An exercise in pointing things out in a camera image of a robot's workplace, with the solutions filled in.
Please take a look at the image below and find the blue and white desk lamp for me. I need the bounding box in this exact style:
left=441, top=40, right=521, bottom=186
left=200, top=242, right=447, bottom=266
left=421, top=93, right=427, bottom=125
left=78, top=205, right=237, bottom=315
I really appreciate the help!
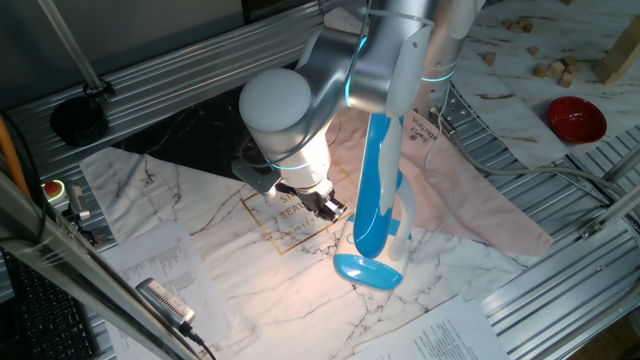
left=332, top=110, right=417, bottom=291

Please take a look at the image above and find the printed table paper stack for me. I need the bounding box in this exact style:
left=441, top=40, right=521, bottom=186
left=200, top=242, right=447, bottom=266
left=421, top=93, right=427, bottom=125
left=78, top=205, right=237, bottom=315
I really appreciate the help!
left=99, top=219, right=236, bottom=360

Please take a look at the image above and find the grey robot cable hose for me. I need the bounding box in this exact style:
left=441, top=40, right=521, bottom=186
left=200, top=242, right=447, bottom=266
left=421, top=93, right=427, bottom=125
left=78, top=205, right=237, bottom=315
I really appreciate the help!
left=428, top=105, right=640, bottom=201

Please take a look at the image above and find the red bowl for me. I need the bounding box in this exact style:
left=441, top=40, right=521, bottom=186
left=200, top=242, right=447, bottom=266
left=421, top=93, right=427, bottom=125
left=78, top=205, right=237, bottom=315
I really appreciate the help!
left=547, top=95, right=609, bottom=145

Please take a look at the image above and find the large wooden block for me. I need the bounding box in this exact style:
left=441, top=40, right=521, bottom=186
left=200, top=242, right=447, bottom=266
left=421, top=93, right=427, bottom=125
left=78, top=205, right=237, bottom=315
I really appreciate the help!
left=592, top=12, right=640, bottom=85

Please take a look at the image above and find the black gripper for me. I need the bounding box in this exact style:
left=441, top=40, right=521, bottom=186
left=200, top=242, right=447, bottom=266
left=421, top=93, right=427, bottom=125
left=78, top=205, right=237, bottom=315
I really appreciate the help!
left=275, top=180, right=349, bottom=224

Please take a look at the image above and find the aluminium frame profile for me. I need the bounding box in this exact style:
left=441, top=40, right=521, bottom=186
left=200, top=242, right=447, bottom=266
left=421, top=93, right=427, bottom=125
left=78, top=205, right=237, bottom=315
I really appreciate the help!
left=577, top=189, right=640, bottom=240
left=0, top=172, right=201, bottom=360
left=599, top=144, right=640, bottom=182

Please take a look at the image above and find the silver robot mounting plate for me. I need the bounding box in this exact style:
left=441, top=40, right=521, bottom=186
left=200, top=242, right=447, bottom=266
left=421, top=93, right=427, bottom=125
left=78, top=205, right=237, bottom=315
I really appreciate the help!
left=439, top=84, right=481, bottom=139

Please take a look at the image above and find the white lamp power cable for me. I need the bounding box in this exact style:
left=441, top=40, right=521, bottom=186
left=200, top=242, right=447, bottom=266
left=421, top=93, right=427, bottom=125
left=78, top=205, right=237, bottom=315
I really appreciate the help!
left=409, top=107, right=459, bottom=259

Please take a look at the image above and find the red emergency stop button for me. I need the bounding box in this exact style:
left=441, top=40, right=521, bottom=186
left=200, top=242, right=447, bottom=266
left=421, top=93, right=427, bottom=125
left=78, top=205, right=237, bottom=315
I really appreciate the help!
left=41, top=178, right=69, bottom=205

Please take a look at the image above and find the orange cable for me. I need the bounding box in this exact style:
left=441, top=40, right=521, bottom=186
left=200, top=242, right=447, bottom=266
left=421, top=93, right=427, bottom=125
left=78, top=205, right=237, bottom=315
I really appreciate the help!
left=0, top=117, right=32, bottom=199

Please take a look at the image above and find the printed text paper sheet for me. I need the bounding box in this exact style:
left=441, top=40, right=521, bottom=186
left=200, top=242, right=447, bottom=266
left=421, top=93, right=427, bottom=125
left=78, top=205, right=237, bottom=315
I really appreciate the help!
left=349, top=294, right=511, bottom=360

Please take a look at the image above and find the silver handheld device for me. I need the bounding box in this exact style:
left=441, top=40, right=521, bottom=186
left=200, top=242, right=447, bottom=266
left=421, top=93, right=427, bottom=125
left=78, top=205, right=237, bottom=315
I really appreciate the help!
left=134, top=277, right=196, bottom=329

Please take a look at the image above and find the black keyboard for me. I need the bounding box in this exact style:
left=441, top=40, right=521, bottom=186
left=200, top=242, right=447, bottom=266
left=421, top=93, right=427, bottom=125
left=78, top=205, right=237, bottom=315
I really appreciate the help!
left=0, top=249, right=99, bottom=360

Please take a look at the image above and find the white power strip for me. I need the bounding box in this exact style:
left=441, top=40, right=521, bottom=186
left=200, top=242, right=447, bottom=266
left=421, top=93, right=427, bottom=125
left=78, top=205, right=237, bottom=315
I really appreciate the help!
left=323, top=7, right=371, bottom=36

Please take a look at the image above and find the black device cable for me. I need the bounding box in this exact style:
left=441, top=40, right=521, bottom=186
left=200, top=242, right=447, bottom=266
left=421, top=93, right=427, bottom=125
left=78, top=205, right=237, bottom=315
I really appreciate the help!
left=179, top=322, right=219, bottom=360

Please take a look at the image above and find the metal clamp bracket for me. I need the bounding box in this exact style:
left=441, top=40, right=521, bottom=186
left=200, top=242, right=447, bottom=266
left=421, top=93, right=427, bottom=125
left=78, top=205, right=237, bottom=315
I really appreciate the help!
left=62, top=182, right=114, bottom=246

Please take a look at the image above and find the pink black marble print cloth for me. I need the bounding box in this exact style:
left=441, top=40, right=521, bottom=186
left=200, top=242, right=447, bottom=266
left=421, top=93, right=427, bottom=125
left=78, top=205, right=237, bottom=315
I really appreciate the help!
left=79, top=84, right=556, bottom=360

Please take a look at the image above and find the black round camera stand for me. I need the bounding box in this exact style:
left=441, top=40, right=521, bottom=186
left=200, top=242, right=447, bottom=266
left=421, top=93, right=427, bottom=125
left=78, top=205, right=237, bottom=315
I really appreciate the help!
left=37, top=0, right=110, bottom=149

